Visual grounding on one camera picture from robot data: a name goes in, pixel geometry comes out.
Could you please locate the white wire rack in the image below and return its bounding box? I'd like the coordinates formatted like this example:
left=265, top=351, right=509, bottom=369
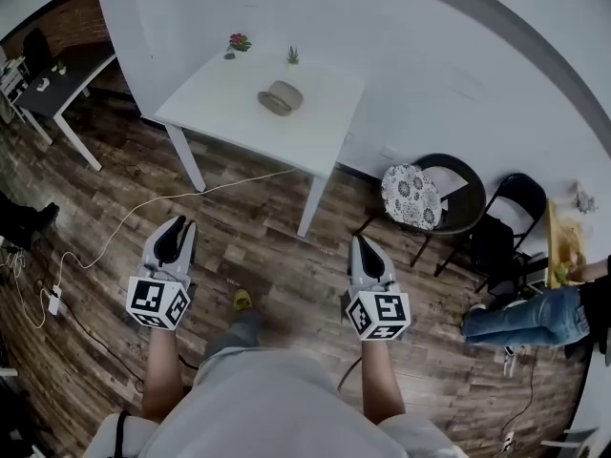
left=0, top=57, right=30, bottom=123

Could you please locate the white table leg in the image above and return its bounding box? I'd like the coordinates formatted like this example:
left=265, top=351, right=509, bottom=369
left=296, top=174, right=330, bottom=239
left=164, top=124, right=207, bottom=194

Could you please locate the red flower potted plant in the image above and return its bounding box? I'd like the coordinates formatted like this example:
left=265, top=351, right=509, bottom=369
left=223, top=32, right=253, bottom=60

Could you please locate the person's left forearm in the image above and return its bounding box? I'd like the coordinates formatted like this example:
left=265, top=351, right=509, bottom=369
left=141, top=326, right=185, bottom=422

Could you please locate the long white floor cable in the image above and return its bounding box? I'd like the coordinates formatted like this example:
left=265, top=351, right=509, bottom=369
left=13, top=167, right=297, bottom=328

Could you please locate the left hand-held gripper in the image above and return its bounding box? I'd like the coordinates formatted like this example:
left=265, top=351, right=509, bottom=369
left=125, top=216, right=198, bottom=332

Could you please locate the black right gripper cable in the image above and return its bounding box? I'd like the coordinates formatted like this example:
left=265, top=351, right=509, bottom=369
left=336, top=356, right=363, bottom=393

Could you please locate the black shoulder strap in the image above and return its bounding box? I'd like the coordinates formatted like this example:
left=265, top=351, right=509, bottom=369
left=114, top=410, right=133, bottom=458

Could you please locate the dark wicker round chair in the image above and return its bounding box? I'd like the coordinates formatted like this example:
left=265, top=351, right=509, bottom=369
left=352, top=153, right=487, bottom=267

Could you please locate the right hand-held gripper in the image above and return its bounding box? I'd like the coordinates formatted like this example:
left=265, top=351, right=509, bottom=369
left=344, top=235, right=411, bottom=342

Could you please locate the black office chair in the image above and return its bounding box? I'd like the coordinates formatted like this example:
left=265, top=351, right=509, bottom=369
left=22, top=29, right=53, bottom=73

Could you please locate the thin black floor cable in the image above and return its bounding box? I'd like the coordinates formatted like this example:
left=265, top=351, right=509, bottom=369
left=500, top=345, right=536, bottom=436

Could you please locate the person's right forearm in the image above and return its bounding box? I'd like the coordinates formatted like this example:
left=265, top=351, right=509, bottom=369
left=360, top=339, right=407, bottom=424

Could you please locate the black folding chair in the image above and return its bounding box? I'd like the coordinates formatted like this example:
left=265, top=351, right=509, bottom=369
left=432, top=173, right=548, bottom=295

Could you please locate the vase of pale flowers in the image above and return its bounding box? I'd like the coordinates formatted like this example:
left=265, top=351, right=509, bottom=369
left=572, top=181, right=598, bottom=214

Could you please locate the floral round seat cushion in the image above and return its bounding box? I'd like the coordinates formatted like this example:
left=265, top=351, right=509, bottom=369
left=380, top=162, right=441, bottom=231

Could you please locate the person's grey trouser leg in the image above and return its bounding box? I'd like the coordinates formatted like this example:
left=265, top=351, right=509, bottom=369
left=204, top=310, right=263, bottom=357

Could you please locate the white shelf board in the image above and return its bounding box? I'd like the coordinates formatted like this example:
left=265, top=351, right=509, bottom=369
left=541, top=427, right=600, bottom=448

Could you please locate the person's white shirt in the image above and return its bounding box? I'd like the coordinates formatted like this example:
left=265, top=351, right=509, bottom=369
left=83, top=345, right=469, bottom=458

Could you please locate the dark desk with white frame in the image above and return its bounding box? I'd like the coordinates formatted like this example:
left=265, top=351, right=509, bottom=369
left=13, top=52, right=118, bottom=172

